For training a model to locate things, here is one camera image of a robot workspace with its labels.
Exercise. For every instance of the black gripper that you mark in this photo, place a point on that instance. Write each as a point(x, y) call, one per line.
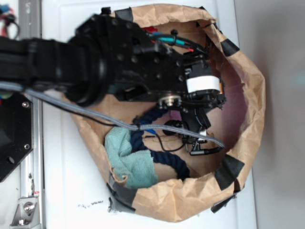
point(125, 61)

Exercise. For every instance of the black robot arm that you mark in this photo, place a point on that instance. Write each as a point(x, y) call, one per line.
point(45, 64)

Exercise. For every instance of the green cloth towel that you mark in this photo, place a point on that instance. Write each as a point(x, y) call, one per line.
point(134, 169)

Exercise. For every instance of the brown paper bag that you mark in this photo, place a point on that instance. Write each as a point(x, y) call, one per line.
point(239, 125)

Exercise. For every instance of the aluminium frame rail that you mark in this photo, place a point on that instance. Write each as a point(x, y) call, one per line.
point(31, 167)

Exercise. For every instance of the wrist camera with white band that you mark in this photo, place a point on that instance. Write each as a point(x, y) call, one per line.
point(204, 89)

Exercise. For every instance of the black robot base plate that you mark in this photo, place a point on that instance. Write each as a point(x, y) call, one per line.
point(15, 132)

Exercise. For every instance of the metal corner bracket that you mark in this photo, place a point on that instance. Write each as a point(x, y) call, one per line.
point(27, 214)

